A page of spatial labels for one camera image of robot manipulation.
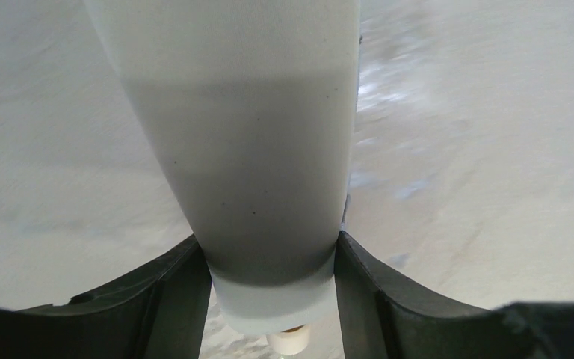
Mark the beige folding umbrella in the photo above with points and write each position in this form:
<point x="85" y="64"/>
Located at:
<point x="291" y="341"/>

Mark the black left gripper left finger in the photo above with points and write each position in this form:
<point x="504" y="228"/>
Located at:
<point x="157" y="310"/>

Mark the beige umbrella case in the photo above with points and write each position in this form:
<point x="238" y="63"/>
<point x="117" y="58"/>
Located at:
<point x="249" y="107"/>

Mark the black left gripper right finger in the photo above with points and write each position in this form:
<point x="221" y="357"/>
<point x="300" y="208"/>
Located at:
<point x="385" y="314"/>

